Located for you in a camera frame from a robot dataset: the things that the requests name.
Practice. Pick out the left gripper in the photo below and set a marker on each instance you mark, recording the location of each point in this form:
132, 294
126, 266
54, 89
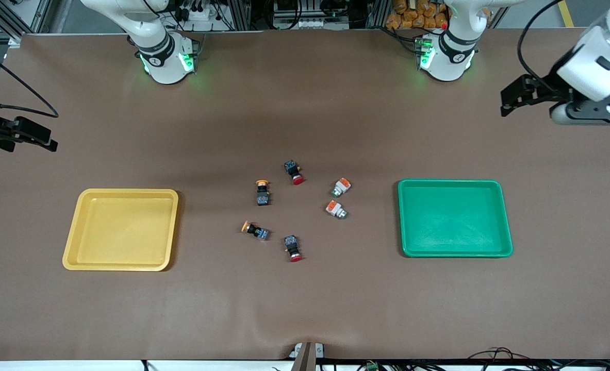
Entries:
552, 88

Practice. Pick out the green push button switch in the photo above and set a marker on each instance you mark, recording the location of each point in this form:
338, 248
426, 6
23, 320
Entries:
341, 187
335, 209

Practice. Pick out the yellow push button switch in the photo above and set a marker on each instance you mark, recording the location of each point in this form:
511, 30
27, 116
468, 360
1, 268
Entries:
263, 194
257, 231

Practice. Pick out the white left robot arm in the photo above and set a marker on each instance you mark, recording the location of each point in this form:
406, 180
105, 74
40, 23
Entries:
446, 62

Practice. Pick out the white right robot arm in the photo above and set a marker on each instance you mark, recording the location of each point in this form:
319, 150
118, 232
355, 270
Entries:
163, 67

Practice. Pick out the yellow plastic tray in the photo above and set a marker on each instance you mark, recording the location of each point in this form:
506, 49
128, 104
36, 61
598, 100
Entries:
121, 229

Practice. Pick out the orange packets pile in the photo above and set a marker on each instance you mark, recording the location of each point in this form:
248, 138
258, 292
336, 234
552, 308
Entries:
413, 18

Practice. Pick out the green plastic tray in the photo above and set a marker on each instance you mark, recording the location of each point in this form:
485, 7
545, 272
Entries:
454, 219

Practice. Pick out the white power strip with plugs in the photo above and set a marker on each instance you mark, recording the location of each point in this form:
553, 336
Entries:
201, 13

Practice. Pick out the brown table mat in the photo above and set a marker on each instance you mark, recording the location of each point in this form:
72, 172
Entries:
304, 103

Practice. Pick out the small green connector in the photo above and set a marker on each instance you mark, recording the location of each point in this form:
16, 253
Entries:
371, 366

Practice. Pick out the aluminium frame profile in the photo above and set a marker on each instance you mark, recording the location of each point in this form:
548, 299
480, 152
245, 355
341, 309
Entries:
21, 18

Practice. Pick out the red push button switch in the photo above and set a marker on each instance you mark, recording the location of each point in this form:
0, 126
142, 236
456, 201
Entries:
293, 247
294, 172

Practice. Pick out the grey camera mount clamp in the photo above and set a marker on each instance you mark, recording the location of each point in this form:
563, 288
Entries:
307, 355

